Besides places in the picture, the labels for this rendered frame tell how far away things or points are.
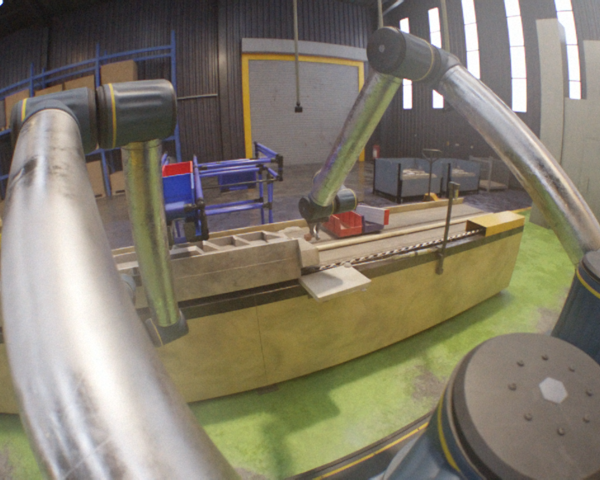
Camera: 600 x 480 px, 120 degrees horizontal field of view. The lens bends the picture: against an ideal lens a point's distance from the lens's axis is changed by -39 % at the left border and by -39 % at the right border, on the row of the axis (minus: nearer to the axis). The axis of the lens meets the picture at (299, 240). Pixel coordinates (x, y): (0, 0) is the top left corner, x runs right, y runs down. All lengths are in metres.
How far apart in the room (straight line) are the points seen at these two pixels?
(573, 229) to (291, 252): 1.15
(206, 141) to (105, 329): 11.40
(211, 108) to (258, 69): 2.44
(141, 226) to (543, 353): 0.80
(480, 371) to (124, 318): 0.29
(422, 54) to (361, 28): 13.89
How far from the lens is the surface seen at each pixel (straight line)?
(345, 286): 1.38
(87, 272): 0.25
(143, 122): 0.65
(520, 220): 2.93
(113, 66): 10.79
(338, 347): 1.85
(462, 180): 7.59
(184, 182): 1.44
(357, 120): 0.96
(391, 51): 0.85
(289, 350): 1.68
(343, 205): 1.30
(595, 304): 0.62
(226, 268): 1.32
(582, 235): 0.88
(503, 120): 0.91
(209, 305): 1.39
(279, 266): 1.37
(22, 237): 0.29
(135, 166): 0.70
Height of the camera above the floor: 1.51
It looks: 22 degrees down
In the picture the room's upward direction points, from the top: 2 degrees counter-clockwise
